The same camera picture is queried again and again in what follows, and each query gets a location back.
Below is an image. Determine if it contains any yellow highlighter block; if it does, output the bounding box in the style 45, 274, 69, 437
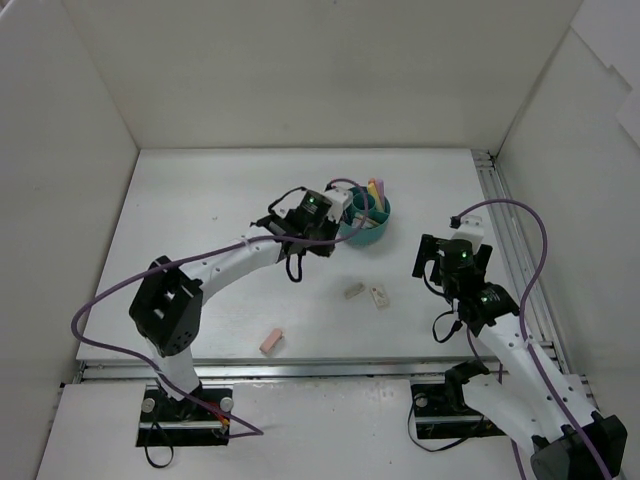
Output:
367, 178, 384, 211

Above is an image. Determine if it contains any pink highlighter block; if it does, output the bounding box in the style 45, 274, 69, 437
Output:
374, 178, 386, 211

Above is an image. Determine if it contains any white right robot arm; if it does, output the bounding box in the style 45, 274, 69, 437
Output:
412, 234, 627, 479

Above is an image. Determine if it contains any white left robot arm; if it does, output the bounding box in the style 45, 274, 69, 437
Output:
129, 187, 353, 420

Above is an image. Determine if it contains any teal round desk organizer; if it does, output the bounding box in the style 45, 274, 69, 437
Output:
338, 187, 391, 247

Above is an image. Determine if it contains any white red printed eraser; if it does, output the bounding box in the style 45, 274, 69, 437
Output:
370, 285, 390, 310

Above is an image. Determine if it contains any grey white eraser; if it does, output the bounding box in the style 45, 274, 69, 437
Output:
344, 282, 365, 299

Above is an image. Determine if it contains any pink eraser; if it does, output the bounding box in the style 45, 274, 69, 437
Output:
259, 328, 284, 356

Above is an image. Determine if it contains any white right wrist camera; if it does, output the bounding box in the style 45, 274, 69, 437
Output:
450, 215, 485, 250

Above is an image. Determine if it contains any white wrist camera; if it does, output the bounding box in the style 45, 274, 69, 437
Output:
323, 186, 353, 224
450, 215, 485, 250

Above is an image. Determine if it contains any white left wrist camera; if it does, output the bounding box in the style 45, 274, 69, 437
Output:
323, 186, 353, 224

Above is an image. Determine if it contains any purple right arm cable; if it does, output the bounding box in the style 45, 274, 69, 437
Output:
449, 198, 616, 480

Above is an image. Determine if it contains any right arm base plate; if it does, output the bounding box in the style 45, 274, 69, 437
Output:
407, 381, 505, 450

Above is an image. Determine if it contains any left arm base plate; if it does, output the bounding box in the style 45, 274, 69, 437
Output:
136, 386, 230, 447

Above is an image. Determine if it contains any aluminium rail frame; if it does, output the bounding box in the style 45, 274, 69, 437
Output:
74, 147, 571, 386

